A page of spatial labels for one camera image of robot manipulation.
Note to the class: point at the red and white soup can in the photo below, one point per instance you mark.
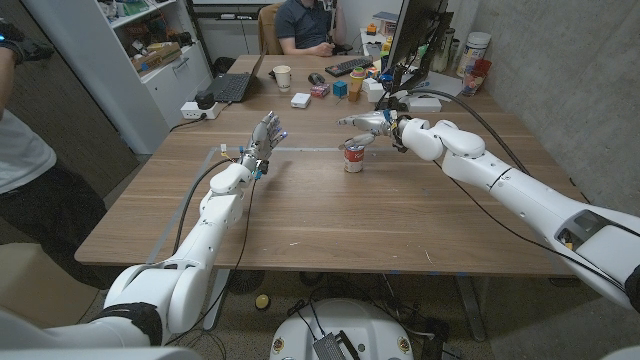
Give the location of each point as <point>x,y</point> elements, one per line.
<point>353,160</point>

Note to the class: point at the cardboard box on shelf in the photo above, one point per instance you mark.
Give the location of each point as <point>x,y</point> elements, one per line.
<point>157,57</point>

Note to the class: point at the black round floor disc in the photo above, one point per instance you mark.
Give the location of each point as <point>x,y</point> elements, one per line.
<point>246,281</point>

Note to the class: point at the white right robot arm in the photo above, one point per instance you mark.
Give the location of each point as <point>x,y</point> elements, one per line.
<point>525,195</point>

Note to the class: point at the white cube box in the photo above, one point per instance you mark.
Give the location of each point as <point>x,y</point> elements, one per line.
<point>375,92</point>

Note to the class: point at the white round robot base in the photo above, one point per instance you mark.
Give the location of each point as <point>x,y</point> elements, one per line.
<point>350,320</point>

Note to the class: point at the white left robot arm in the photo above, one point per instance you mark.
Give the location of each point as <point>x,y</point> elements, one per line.
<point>210,225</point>

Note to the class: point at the dark metal bottle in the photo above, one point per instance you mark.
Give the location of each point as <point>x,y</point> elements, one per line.
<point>444,50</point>

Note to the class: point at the white paper sheets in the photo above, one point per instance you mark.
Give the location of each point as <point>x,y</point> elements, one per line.
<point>442,82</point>

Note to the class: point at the white robot torso edge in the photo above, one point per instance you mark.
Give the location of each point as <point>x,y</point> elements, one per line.
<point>100,355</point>

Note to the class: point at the white table leg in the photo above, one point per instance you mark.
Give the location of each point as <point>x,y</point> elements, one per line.
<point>217,305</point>

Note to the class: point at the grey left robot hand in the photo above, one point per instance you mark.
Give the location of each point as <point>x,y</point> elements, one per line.
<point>260,145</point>

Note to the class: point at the black power adapter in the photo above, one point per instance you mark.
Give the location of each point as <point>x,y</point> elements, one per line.
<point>205,100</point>

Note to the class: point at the yellow bottle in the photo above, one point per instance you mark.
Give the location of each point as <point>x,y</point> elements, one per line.
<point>387,46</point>

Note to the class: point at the black keyboard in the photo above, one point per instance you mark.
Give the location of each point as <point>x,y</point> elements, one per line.
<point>347,66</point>

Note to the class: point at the standing person's bare forearm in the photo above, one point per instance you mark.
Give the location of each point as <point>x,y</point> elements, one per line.
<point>5,80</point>

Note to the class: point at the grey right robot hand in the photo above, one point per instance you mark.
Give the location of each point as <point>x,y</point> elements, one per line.
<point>380,122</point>

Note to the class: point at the small white flat box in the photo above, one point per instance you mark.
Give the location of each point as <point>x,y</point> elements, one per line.
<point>300,100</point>

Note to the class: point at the white shelf cabinet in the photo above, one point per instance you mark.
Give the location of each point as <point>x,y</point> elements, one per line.
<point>115,90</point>

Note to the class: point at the brown office chair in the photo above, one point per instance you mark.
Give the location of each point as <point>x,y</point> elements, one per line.
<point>267,27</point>

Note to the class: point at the blue cube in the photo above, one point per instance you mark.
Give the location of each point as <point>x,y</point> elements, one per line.
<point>340,89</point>

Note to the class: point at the standing person in grey shirt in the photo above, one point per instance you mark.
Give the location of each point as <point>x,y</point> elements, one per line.
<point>20,160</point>

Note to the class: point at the small red patterned box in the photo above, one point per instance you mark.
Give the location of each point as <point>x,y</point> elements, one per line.
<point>320,90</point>

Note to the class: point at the black laptop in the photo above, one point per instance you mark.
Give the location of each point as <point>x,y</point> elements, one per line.
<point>230,87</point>

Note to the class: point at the orange cone toy green top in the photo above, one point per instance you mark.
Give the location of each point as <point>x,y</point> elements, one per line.
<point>356,85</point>

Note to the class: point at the black backpack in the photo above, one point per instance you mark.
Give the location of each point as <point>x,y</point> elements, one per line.
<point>223,66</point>

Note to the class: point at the seated person in dark shirt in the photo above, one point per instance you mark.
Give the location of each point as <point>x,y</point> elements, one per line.
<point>300,25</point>

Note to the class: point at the beige box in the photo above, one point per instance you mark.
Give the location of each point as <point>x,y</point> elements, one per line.
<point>30,290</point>

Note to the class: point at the white paper cup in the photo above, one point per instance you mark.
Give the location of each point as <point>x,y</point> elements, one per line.
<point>282,77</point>

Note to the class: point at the small orange toy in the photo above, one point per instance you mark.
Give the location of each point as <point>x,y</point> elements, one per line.
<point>371,29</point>

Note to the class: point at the grey table leg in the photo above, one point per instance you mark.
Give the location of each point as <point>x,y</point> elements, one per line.
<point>470,305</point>

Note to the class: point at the white power strip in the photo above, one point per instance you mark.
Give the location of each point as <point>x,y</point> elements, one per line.
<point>192,111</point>

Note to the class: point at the white flat device box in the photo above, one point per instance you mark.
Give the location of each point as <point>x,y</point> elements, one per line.
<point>424,106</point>

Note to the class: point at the dark computer mouse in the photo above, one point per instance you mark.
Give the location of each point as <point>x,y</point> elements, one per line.
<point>316,78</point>

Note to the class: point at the person's gloved hand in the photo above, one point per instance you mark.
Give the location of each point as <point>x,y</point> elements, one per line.
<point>11,42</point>

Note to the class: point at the tall white canister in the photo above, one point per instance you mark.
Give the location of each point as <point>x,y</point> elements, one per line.
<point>472,52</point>

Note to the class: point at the yellow ball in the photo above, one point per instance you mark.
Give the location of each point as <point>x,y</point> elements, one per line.
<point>262,302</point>

